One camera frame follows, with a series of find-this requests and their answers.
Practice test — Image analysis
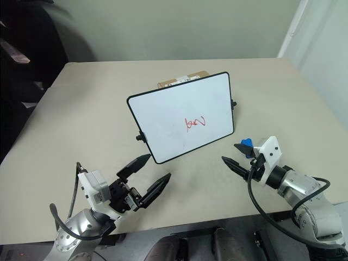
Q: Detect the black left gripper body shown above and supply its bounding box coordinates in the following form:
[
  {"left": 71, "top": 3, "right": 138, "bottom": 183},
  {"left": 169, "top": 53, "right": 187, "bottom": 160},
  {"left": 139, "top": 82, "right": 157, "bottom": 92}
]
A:
[{"left": 108, "top": 176, "right": 144, "bottom": 215}]

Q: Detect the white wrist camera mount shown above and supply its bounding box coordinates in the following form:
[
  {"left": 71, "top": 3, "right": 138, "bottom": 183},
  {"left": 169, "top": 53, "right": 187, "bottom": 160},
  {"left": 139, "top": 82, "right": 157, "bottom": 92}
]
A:
[
  {"left": 77, "top": 170, "right": 122, "bottom": 221},
  {"left": 253, "top": 135, "right": 281, "bottom": 188}
]

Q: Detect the dark rounded shape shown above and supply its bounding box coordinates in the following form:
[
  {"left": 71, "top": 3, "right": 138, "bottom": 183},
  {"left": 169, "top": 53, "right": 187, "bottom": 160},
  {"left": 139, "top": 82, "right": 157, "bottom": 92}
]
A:
[{"left": 213, "top": 227, "right": 246, "bottom": 261}]

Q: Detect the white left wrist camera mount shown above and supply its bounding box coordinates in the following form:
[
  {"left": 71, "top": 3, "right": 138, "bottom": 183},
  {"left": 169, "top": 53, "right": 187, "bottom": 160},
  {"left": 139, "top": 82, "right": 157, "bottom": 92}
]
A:
[{"left": 77, "top": 170, "right": 122, "bottom": 221}]

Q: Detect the brown cardboard box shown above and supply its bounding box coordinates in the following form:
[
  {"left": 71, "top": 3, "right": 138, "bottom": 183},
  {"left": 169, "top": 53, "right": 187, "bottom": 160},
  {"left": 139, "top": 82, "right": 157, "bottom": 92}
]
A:
[{"left": 157, "top": 71, "right": 212, "bottom": 89}]

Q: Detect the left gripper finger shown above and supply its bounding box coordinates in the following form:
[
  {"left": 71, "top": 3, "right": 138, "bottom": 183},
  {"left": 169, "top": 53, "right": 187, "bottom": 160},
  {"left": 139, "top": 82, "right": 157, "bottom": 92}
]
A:
[
  {"left": 116, "top": 153, "right": 151, "bottom": 181},
  {"left": 139, "top": 172, "right": 172, "bottom": 209}
]

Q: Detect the black table frame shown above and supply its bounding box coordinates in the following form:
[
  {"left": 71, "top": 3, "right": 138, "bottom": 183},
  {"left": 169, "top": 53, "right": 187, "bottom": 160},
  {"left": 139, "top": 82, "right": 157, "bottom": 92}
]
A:
[{"left": 97, "top": 210, "right": 294, "bottom": 261}]

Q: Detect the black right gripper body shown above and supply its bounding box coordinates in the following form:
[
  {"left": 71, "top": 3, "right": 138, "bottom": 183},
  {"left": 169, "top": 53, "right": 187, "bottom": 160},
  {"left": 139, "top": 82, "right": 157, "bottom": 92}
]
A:
[{"left": 248, "top": 153, "right": 266, "bottom": 181}]

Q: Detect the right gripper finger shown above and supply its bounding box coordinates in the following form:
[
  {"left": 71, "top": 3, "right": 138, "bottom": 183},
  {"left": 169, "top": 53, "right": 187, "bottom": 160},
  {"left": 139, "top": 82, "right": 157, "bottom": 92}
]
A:
[
  {"left": 221, "top": 155, "right": 251, "bottom": 183},
  {"left": 233, "top": 142, "right": 256, "bottom": 158}
]

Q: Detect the black-framed whiteboard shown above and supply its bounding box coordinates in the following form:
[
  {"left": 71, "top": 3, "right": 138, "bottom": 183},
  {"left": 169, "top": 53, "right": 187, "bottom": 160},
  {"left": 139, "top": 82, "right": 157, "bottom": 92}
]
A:
[{"left": 126, "top": 71, "right": 237, "bottom": 165}]

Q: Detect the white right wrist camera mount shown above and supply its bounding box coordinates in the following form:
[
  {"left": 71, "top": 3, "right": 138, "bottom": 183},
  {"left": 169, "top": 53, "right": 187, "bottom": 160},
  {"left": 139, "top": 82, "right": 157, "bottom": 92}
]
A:
[{"left": 253, "top": 135, "right": 281, "bottom": 188}]

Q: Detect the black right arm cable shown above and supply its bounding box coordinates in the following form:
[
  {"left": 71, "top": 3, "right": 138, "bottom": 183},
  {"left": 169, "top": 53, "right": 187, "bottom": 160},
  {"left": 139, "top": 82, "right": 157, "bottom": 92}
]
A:
[{"left": 247, "top": 162, "right": 348, "bottom": 250}]

